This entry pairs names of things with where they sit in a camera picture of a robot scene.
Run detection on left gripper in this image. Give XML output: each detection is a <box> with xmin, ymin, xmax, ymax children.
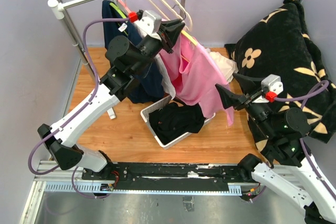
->
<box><xmin>131</xmin><ymin>18</ymin><xmax>185</xmax><ymax>75</ymax></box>

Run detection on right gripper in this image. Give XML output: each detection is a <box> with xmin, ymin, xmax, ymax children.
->
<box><xmin>214</xmin><ymin>72</ymin><xmax>276</xmax><ymax>137</ymax></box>

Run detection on yellow hanger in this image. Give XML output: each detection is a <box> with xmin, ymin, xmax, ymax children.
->
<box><xmin>172</xmin><ymin>4</ymin><xmax>198</xmax><ymax>46</ymax></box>

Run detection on pink t shirt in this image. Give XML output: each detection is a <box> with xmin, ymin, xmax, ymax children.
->
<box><xmin>160</xmin><ymin>34</ymin><xmax>234</xmax><ymax>125</ymax></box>

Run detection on white t shirt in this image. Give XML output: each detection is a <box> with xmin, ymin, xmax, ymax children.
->
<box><xmin>131</xmin><ymin>19</ymin><xmax>177</xmax><ymax>100</ymax></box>

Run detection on pink white hanger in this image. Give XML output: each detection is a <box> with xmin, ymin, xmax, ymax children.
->
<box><xmin>110</xmin><ymin>0</ymin><xmax>138</xmax><ymax>22</ymax></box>

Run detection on black t shirt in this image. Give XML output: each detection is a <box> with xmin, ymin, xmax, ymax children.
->
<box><xmin>157</xmin><ymin>102</ymin><xmax>205</xmax><ymax>135</ymax></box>
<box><xmin>149</xmin><ymin>109</ymin><xmax>192</xmax><ymax>144</ymax></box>

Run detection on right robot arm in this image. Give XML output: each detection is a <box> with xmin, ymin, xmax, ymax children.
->
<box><xmin>215</xmin><ymin>73</ymin><xmax>335</xmax><ymax>223</ymax></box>

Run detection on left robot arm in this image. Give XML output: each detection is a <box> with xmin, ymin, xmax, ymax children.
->
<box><xmin>38</xmin><ymin>19</ymin><xmax>185</xmax><ymax>180</ymax></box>

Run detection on navy blue t shirt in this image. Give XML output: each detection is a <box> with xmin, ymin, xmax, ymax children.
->
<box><xmin>101</xmin><ymin>0</ymin><xmax>165</xmax><ymax>103</ymax></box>

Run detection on green hanger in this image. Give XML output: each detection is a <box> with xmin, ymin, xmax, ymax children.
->
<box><xmin>110</xmin><ymin>0</ymin><xmax>128</xmax><ymax>18</ymax></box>

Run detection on folded cream cloth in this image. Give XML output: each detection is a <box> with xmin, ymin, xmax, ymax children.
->
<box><xmin>206</xmin><ymin>48</ymin><xmax>238</xmax><ymax>82</ymax></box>

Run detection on black floral blanket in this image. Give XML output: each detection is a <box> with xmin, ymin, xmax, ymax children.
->
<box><xmin>225</xmin><ymin>0</ymin><xmax>335</xmax><ymax>152</ymax></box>

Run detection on white plastic basket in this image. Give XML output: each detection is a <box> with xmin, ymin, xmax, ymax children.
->
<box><xmin>140</xmin><ymin>95</ymin><xmax>215</xmax><ymax>150</ymax></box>

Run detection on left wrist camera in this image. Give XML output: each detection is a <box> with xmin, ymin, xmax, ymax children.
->
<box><xmin>137</xmin><ymin>10</ymin><xmax>162</xmax><ymax>40</ymax></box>

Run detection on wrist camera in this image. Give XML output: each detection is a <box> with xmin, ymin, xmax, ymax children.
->
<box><xmin>253</xmin><ymin>74</ymin><xmax>284</xmax><ymax>103</ymax></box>
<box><xmin>137</xmin><ymin>10</ymin><xmax>162</xmax><ymax>40</ymax></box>

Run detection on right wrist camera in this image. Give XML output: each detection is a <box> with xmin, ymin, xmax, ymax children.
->
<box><xmin>253</xmin><ymin>74</ymin><xmax>284</xmax><ymax>103</ymax></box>

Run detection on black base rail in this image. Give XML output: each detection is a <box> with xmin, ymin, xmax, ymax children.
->
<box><xmin>81</xmin><ymin>162</ymin><xmax>249</xmax><ymax>193</ymax></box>

